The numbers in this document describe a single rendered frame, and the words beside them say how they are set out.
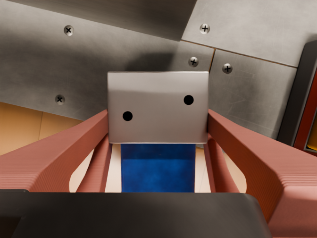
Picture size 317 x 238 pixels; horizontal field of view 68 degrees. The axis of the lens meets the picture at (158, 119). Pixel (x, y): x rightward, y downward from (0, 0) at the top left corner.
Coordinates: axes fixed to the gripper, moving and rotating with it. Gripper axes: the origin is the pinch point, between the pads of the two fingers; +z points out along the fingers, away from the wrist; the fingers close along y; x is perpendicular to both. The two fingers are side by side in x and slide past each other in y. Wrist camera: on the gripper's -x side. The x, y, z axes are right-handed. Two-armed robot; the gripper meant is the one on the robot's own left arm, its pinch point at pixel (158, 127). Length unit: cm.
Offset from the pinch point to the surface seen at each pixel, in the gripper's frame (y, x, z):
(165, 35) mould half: -0.5, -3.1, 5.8
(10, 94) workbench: 10.6, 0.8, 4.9
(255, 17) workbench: -6.7, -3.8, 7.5
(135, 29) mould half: 1.5, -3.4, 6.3
